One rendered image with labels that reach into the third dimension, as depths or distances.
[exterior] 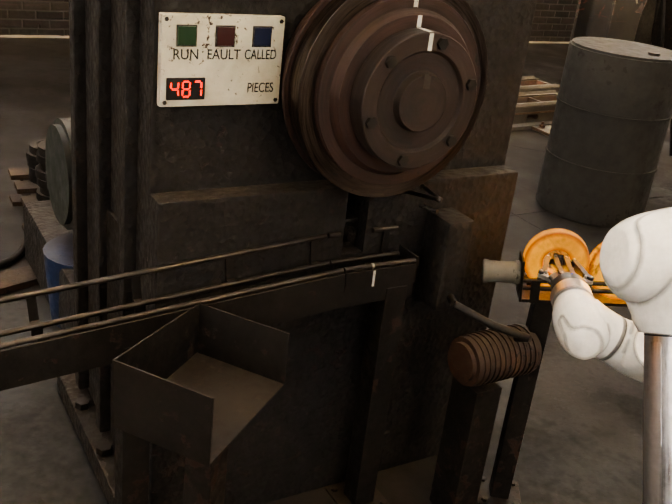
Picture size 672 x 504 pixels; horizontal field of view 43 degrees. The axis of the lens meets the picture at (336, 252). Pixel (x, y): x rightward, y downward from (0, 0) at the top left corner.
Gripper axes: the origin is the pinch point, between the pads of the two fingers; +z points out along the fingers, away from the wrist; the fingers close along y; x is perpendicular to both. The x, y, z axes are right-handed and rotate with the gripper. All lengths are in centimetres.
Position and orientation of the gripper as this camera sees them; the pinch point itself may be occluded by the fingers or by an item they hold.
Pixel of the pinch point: (557, 253)
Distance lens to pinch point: 212.1
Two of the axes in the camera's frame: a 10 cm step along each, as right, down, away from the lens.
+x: 1.0, -8.9, -4.5
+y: 9.9, 1.3, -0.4
